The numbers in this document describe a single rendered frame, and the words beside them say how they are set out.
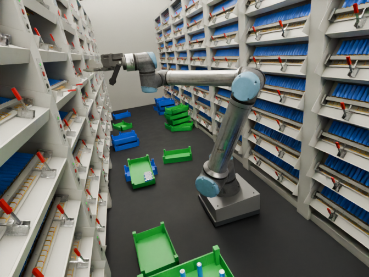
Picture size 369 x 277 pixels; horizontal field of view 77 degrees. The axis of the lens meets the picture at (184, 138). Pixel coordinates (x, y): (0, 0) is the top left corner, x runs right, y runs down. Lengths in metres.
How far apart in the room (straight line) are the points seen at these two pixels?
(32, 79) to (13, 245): 0.56
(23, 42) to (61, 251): 0.68
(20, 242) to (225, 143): 0.90
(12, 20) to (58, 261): 0.76
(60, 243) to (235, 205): 1.00
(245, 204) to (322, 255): 0.46
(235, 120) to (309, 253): 0.83
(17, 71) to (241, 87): 0.84
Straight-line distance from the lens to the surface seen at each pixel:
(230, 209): 1.52
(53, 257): 0.87
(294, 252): 1.50
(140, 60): 1.31
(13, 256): 0.61
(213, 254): 0.96
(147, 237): 1.61
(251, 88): 1.04
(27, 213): 0.72
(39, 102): 0.97
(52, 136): 1.00
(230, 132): 1.15
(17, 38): 0.97
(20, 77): 0.98
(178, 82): 1.37
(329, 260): 1.52
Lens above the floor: 1.09
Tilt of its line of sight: 21 degrees down
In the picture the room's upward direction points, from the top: 7 degrees counter-clockwise
